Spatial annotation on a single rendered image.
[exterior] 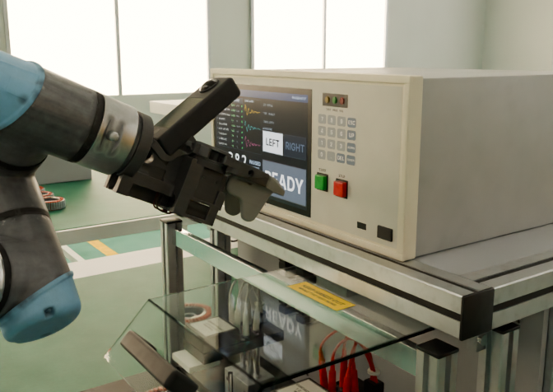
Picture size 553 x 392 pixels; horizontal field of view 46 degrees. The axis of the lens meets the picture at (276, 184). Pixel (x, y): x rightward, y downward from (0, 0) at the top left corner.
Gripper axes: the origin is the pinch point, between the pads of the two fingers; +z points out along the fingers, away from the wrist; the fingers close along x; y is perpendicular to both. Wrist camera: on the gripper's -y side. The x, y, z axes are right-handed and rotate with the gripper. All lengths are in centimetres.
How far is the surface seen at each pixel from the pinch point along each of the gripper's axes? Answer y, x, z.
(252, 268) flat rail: 11.7, -11.4, 9.5
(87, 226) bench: 29, -155, 42
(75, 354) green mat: 43, -59, 11
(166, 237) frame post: 13.6, -38.2, 9.3
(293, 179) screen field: -2.0, -6.2, 6.9
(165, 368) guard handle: 20.3, 12.9, -13.8
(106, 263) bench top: 33, -112, 34
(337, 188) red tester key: -2.2, 3.8, 6.1
